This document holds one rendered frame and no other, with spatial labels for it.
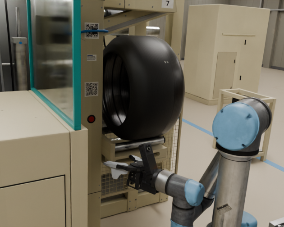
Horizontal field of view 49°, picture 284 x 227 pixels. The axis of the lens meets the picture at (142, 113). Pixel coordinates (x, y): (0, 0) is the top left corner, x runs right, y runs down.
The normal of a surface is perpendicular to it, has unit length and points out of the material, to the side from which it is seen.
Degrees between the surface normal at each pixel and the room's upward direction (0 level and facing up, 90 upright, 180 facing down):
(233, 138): 83
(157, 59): 49
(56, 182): 90
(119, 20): 90
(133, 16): 90
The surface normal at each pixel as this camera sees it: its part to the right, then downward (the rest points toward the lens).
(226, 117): -0.58, 0.07
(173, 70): 0.47, -0.22
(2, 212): 0.51, 0.26
